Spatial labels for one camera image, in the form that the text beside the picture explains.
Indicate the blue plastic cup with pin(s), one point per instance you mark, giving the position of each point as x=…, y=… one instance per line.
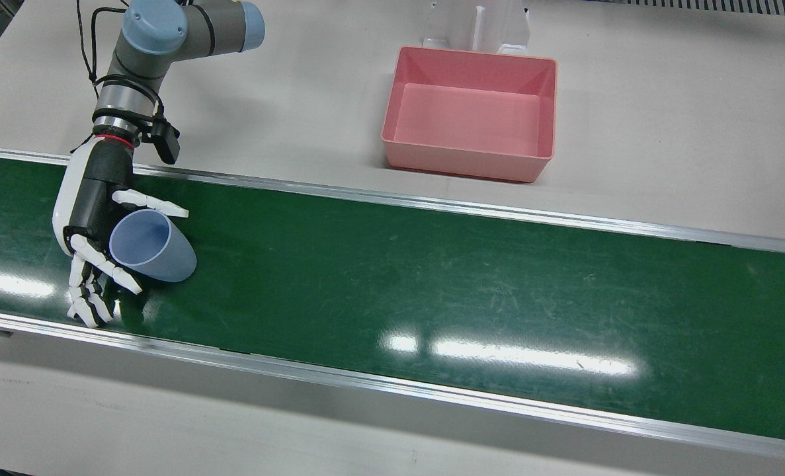
x=157, y=248

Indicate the green conveyor belt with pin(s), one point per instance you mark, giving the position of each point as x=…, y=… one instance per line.
x=432, y=297

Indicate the grey ribbed floor grate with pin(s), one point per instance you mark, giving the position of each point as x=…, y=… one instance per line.
x=716, y=5

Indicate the white plastic stand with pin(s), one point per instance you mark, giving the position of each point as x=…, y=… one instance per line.
x=477, y=25

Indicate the pink plastic box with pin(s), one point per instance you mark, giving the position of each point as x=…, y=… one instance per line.
x=471, y=114

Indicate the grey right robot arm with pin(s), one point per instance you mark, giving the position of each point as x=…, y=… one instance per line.
x=161, y=53

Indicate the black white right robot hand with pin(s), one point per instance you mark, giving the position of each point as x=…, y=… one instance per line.
x=91, y=211

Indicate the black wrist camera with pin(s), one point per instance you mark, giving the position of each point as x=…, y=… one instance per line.
x=165, y=140

